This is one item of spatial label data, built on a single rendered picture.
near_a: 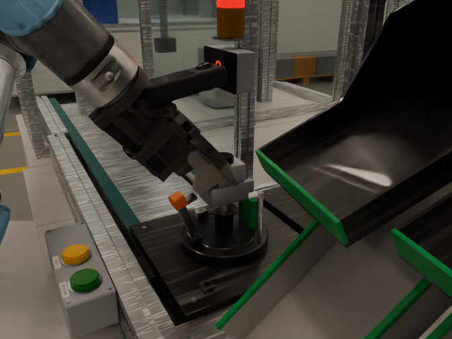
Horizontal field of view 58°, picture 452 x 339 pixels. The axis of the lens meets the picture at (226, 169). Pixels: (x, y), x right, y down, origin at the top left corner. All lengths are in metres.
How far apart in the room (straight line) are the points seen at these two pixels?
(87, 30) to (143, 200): 0.52
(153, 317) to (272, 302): 0.17
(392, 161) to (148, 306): 0.37
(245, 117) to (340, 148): 0.46
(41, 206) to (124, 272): 0.48
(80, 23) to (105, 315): 0.39
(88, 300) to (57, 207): 0.49
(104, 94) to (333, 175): 0.27
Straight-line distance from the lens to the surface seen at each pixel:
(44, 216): 1.03
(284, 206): 0.77
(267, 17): 1.86
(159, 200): 0.90
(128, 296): 0.59
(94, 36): 0.46
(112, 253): 0.68
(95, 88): 0.47
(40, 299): 0.79
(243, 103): 0.80
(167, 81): 0.51
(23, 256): 0.91
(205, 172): 0.55
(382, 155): 0.34
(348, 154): 0.35
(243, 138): 0.82
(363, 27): 0.40
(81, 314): 0.61
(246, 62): 0.73
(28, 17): 0.45
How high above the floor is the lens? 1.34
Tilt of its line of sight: 24 degrees down
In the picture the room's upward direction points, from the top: straight up
